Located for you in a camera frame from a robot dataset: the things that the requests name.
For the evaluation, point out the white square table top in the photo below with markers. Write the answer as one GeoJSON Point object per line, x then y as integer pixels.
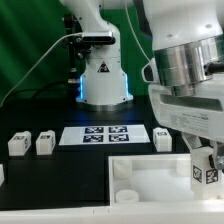
{"type": "Point", "coordinates": [151, 178]}

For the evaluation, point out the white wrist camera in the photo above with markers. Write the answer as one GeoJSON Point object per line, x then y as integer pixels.
{"type": "Point", "coordinates": [150, 73]}

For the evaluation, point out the white front border bar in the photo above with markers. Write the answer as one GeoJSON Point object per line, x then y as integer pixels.
{"type": "Point", "coordinates": [195, 212]}

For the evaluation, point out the white left edge block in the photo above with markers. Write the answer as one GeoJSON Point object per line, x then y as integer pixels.
{"type": "Point", "coordinates": [1, 175]}

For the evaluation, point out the black camera on stand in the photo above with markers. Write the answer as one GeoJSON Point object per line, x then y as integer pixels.
{"type": "Point", "coordinates": [78, 48]}

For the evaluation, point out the white sheet with tags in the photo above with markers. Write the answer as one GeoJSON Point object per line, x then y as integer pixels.
{"type": "Point", "coordinates": [116, 134]}

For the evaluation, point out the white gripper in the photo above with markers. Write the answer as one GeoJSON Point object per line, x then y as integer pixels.
{"type": "Point", "coordinates": [200, 115]}

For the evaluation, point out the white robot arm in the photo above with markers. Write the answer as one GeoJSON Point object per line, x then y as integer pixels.
{"type": "Point", "coordinates": [187, 89]}

